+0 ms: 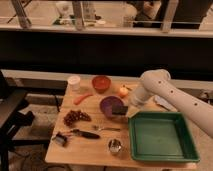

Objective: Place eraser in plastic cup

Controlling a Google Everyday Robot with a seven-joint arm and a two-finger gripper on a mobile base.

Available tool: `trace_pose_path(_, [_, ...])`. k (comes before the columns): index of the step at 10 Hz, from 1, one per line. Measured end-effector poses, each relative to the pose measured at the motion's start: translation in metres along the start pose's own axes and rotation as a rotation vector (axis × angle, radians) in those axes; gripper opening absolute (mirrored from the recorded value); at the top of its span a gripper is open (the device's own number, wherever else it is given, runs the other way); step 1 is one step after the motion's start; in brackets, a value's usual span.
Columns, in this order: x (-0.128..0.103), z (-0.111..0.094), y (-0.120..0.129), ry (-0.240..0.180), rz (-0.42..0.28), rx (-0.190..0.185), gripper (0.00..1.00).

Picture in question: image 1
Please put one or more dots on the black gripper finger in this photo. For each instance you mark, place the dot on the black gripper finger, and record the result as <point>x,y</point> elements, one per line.
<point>119,110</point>

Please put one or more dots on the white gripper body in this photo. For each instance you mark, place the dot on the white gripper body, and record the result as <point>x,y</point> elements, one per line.
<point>138,97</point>

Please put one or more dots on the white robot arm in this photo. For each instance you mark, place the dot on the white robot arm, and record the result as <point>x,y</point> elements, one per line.
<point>157,82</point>

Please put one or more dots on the small metal cup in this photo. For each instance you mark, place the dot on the small metal cup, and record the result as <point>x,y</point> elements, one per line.
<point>114,146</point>

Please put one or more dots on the white plastic cup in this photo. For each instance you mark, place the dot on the white plastic cup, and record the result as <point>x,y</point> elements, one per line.
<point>74,82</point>

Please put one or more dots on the purple bowl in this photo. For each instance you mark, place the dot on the purple bowl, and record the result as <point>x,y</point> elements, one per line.
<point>106,105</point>

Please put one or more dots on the orange fruit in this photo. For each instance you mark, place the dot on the orange fruit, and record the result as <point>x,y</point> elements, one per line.
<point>123,92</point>

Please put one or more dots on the blue-grey cloth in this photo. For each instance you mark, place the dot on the blue-grey cloth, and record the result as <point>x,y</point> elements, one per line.
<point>162,102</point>

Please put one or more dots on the red-orange bowl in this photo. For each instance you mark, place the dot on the red-orange bowl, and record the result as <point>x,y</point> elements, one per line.
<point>101,83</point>

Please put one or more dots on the orange carrot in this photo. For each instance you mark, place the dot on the orange carrot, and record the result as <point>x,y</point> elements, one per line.
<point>79,99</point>

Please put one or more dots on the green plastic tray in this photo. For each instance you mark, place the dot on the green plastic tray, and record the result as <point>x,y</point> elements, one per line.
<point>161,137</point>

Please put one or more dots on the bunch of red grapes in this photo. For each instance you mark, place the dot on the bunch of red grapes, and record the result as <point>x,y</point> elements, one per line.
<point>74,116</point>

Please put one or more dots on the black binder clip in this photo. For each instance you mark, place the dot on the black binder clip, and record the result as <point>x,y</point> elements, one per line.
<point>60,139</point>

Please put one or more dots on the black chair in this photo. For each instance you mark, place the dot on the black chair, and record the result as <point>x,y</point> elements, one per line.
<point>11,120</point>

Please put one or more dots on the dark-handled peeler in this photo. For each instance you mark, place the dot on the dark-handled peeler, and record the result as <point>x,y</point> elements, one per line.
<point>85,134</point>

